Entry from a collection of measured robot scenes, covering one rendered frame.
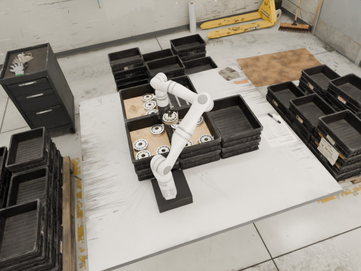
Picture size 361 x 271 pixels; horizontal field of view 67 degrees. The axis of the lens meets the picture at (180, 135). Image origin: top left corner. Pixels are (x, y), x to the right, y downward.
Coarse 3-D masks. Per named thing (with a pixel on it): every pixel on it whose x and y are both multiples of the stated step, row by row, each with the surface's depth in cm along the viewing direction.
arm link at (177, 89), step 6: (174, 84) 153; (180, 84) 155; (168, 90) 155; (174, 90) 153; (180, 90) 152; (186, 90) 153; (180, 96) 154; (186, 96) 153; (192, 96) 154; (192, 102) 154
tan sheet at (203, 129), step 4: (204, 124) 202; (196, 128) 200; (200, 128) 200; (204, 128) 199; (196, 132) 197; (200, 132) 197; (204, 132) 196; (208, 132) 196; (192, 136) 195; (196, 136) 195; (200, 136) 194; (192, 140) 192; (196, 140) 192
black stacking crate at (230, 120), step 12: (216, 108) 210; (228, 108) 213; (240, 108) 211; (216, 120) 204; (228, 120) 203; (240, 120) 202; (252, 120) 193; (228, 132) 195; (240, 132) 194; (228, 144) 184; (240, 144) 187
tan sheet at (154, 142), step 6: (132, 132) 203; (138, 132) 202; (144, 132) 202; (132, 138) 198; (138, 138) 198; (144, 138) 197; (150, 138) 197; (156, 138) 196; (162, 138) 196; (132, 144) 194; (150, 144) 193; (156, 144) 192; (162, 144) 192; (168, 144) 191; (150, 150) 189
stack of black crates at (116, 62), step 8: (136, 48) 342; (112, 56) 340; (120, 56) 343; (128, 56) 346; (136, 56) 346; (112, 64) 338; (120, 64) 319; (128, 64) 323; (136, 64) 326; (112, 72) 326; (120, 72) 326; (128, 72) 331; (136, 72) 333; (144, 72) 337; (120, 80) 334; (128, 80) 338; (136, 80) 342
